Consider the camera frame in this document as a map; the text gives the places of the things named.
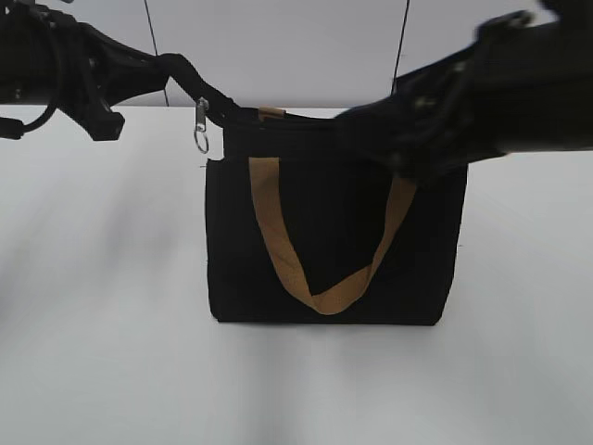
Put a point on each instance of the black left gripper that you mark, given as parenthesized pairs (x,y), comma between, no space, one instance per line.
(96,73)

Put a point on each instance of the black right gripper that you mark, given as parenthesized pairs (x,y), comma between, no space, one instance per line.
(424,131)

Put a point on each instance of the silver zipper pull with ring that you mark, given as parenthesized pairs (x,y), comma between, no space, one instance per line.
(200,127)

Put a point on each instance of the black canvas tote bag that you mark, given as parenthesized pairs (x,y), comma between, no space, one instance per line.
(299,232)

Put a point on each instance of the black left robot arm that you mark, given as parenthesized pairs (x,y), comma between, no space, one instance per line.
(50,59)

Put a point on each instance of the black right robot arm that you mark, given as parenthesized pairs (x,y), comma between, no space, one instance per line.
(517,88)

